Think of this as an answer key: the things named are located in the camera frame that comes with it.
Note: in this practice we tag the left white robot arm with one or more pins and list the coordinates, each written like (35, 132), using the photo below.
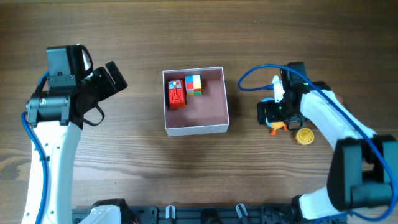
(54, 118)

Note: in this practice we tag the red toy truck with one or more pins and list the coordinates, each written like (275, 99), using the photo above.
(176, 93)

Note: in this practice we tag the multicolour puzzle cube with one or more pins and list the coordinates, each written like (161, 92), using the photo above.
(193, 85)

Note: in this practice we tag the brown plush toy with carrot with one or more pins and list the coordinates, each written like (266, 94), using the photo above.
(339, 99)

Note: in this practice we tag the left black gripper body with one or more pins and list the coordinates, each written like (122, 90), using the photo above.
(103, 83)

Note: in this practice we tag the white box with pink interior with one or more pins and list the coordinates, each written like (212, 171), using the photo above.
(203, 114)

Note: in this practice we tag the yellow round slotted disc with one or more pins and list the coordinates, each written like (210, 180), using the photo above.
(304, 136)

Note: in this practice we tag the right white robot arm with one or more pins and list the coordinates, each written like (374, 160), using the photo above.
(362, 180)

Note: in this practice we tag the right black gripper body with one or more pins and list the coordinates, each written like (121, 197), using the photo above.
(278, 115)

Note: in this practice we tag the orange duck toy blue hat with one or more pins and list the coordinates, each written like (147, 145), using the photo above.
(275, 125)

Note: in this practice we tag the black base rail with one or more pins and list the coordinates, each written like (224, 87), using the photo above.
(261, 214)

